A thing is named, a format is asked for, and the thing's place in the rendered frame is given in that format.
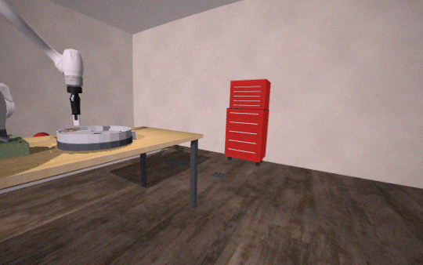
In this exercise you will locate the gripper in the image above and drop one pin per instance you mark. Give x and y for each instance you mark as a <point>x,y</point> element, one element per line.
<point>75,102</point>

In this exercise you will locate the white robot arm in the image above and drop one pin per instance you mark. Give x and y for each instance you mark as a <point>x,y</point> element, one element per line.
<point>72,66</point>

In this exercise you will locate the grey round turning table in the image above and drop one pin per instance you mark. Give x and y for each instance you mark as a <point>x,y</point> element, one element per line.
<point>93,138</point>

